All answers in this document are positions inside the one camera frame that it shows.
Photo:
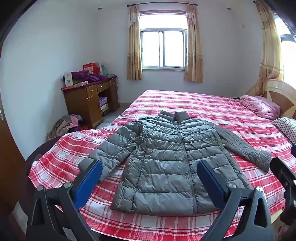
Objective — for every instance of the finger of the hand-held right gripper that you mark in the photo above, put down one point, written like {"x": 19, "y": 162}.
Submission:
{"x": 283, "y": 171}

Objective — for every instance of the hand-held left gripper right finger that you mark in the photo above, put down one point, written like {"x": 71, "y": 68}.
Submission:
{"x": 211, "y": 183}

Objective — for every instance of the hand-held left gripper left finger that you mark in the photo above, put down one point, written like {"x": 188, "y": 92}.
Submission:
{"x": 89, "y": 183}

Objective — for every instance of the grey puffer jacket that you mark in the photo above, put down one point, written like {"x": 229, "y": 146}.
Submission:
{"x": 161, "y": 166}

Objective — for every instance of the pile of clothes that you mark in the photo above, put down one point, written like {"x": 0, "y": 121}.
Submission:
{"x": 62, "y": 126}

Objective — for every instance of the striped pillow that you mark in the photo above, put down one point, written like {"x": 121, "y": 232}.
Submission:
{"x": 286, "y": 127}

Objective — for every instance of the pink folded quilt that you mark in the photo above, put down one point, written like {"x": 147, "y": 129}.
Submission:
{"x": 261, "y": 106}

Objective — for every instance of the bed with red plaid sheet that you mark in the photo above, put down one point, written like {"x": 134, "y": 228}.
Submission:
{"x": 208, "y": 109}

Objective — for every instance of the yellow box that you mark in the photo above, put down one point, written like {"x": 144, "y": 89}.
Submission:
{"x": 104, "y": 108}

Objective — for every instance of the light wooden headboard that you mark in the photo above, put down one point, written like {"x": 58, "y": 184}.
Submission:
{"x": 277, "y": 92}

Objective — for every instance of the brown wooden desk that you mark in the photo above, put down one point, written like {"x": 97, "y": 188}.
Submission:
{"x": 78, "y": 104}

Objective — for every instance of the purple box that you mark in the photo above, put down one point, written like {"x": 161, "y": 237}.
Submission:
{"x": 103, "y": 101}

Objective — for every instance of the brown wooden door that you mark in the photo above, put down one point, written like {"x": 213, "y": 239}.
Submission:
{"x": 9, "y": 150}

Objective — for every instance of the flat red box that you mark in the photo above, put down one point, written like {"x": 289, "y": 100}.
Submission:
{"x": 76, "y": 85}

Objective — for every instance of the small white box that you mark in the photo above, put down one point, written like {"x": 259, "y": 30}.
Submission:
{"x": 68, "y": 80}

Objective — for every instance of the purple cloth bundle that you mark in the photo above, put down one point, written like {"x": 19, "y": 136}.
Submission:
{"x": 87, "y": 75}

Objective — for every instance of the bright side window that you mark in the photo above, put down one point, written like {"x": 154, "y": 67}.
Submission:
{"x": 288, "y": 60}

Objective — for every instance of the pale green bag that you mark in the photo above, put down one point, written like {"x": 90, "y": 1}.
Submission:
{"x": 104, "y": 69}

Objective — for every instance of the red gift box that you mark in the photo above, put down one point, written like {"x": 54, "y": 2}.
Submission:
{"x": 91, "y": 67}

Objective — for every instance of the long yellow patterned curtain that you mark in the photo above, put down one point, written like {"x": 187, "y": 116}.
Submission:
{"x": 269, "y": 51}

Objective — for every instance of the sliding glass window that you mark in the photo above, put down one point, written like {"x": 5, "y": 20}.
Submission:
{"x": 150, "y": 48}

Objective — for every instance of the dark curtain rod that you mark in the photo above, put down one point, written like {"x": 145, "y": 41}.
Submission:
{"x": 161, "y": 4}

